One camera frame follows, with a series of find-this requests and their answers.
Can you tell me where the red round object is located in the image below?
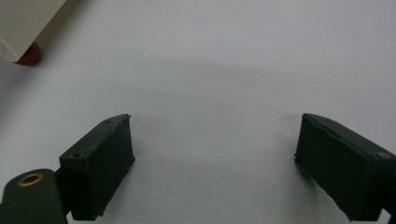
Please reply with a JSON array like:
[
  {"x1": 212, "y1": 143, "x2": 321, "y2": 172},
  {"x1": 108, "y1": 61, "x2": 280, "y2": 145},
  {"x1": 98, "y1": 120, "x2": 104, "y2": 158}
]
[{"x1": 15, "y1": 41, "x2": 42, "y2": 66}]

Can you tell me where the cream white box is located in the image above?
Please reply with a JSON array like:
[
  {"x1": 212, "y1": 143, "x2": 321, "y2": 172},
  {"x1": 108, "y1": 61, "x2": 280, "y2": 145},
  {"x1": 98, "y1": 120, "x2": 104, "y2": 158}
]
[{"x1": 0, "y1": 0, "x2": 73, "y2": 63}]

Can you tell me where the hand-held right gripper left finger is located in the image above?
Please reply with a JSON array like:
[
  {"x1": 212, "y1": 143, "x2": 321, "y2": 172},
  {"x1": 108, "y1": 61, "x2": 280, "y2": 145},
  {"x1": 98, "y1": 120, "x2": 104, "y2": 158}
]
[{"x1": 58, "y1": 113, "x2": 136, "y2": 221}]

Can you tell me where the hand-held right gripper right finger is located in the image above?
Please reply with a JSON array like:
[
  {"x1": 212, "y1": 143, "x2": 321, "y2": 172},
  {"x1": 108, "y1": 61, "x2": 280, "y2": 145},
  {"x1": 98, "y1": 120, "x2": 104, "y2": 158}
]
[{"x1": 294, "y1": 112, "x2": 396, "y2": 222}]

